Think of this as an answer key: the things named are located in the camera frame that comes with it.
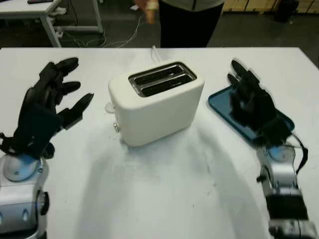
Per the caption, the person's right hand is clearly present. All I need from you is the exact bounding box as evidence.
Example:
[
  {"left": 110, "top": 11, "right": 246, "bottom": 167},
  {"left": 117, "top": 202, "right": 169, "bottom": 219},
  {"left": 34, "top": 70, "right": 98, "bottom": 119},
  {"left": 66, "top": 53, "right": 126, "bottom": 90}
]
[{"left": 135, "top": 0, "right": 160, "bottom": 12}]

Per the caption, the white toaster power cord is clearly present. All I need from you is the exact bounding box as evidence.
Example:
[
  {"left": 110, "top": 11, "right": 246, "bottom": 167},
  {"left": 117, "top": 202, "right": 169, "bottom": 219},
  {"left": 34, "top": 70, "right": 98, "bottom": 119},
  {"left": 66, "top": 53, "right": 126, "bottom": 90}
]
[{"left": 150, "top": 45, "right": 162, "bottom": 63}]

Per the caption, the white cable on floor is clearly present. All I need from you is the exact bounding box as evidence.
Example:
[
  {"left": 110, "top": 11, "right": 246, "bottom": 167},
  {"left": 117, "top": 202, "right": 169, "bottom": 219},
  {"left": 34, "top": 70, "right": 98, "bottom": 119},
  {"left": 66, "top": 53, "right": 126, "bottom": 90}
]
[{"left": 103, "top": 14, "right": 147, "bottom": 48}]

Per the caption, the person in black trousers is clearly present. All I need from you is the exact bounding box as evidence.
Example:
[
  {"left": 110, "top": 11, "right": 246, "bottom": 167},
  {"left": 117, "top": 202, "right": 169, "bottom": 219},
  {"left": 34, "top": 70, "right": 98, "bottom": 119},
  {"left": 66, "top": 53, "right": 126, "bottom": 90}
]
[{"left": 158, "top": 0, "right": 225, "bottom": 48}]

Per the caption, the slice of toast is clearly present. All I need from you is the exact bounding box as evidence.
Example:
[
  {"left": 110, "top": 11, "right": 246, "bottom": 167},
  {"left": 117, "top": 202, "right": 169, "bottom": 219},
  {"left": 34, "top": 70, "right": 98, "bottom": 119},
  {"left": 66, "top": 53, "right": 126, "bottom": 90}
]
[{"left": 146, "top": 8, "right": 157, "bottom": 25}]

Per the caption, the white desk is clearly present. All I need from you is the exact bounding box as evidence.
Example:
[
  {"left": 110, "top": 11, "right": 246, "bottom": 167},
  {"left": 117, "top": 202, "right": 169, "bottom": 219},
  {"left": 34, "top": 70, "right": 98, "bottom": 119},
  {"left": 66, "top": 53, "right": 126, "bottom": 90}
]
[{"left": 0, "top": 0, "right": 104, "bottom": 48}]

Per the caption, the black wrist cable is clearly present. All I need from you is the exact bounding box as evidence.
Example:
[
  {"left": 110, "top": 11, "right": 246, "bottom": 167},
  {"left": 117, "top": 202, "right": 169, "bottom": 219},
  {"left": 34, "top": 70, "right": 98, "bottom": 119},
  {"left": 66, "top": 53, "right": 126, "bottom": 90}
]
[
  {"left": 0, "top": 132, "right": 16, "bottom": 155},
  {"left": 290, "top": 134, "right": 309, "bottom": 175}
]

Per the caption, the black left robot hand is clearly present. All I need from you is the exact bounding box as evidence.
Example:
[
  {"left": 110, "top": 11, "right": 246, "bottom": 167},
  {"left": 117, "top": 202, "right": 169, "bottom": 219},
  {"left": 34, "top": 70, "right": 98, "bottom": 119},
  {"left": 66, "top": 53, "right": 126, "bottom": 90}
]
[{"left": 21, "top": 57, "right": 95, "bottom": 130}]

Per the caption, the white two-slot toaster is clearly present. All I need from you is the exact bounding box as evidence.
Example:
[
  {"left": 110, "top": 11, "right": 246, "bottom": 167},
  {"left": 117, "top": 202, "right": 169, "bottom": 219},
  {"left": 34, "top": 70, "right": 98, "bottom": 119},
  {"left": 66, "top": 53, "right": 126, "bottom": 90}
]
[{"left": 104, "top": 61, "right": 205, "bottom": 147}]

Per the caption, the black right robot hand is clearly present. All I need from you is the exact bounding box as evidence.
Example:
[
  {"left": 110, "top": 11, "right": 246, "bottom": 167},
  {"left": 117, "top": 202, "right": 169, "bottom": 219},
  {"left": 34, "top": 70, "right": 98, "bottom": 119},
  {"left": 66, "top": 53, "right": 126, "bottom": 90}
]
[{"left": 227, "top": 59, "right": 279, "bottom": 133}]

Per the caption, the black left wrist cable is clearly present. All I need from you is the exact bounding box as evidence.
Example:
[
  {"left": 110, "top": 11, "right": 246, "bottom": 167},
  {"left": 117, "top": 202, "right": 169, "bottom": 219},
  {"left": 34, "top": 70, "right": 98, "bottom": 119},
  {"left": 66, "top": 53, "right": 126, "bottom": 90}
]
[{"left": 0, "top": 132, "right": 16, "bottom": 155}]

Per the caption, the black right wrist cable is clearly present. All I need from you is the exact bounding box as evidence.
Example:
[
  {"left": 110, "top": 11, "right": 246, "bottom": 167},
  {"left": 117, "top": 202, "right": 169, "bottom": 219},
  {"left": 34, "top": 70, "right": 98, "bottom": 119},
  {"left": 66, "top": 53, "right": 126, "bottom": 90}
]
[{"left": 290, "top": 134, "right": 309, "bottom": 175}]

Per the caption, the wooden crate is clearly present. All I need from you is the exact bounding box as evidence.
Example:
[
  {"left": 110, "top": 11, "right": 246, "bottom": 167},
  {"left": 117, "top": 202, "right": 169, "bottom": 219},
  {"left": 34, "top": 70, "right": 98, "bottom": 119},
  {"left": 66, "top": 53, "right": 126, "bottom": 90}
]
[{"left": 221, "top": 0, "right": 282, "bottom": 13}]

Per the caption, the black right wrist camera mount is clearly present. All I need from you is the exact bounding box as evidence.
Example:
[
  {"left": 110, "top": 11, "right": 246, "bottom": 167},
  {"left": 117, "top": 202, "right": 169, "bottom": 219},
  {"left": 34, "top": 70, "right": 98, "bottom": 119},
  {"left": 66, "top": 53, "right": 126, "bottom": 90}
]
[{"left": 261, "top": 118, "right": 291, "bottom": 147}]

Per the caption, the teal rectangular tray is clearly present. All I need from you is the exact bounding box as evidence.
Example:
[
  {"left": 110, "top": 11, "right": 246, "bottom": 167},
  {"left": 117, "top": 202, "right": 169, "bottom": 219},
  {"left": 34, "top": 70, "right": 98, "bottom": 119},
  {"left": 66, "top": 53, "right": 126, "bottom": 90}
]
[{"left": 208, "top": 86, "right": 296, "bottom": 147}]

